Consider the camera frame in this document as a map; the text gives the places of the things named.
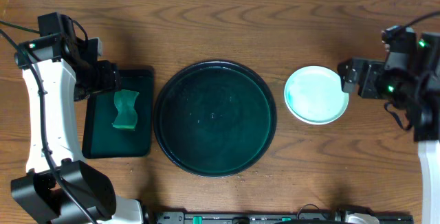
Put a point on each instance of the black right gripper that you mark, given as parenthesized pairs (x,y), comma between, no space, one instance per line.
(377,69)

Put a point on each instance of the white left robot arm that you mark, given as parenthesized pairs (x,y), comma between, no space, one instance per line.
(59,186)

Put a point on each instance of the mint green plate front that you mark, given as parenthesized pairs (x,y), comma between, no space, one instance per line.
(313,94)

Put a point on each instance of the rectangular black water tray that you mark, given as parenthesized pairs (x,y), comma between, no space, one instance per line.
(100,139)

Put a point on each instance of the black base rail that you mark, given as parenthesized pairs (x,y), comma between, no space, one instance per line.
(308,214)

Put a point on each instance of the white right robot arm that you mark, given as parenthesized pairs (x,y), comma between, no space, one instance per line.
(426,135)

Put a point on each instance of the green scrubbing sponge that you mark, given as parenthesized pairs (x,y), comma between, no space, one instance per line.
(127,117)

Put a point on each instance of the round black tray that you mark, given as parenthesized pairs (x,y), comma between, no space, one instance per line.
(215,118)

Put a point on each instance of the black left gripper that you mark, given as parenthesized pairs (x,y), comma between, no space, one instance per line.
(112,76)

